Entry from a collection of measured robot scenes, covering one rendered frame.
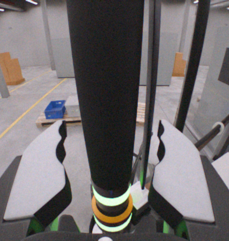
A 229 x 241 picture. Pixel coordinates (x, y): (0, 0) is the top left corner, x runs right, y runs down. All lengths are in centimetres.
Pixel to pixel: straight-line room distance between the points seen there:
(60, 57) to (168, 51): 500
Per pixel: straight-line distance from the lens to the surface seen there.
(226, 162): 63
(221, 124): 38
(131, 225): 23
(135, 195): 19
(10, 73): 839
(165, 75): 602
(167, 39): 585
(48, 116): 341
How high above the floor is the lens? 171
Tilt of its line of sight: 32 degrees down
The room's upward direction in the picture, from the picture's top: straight up
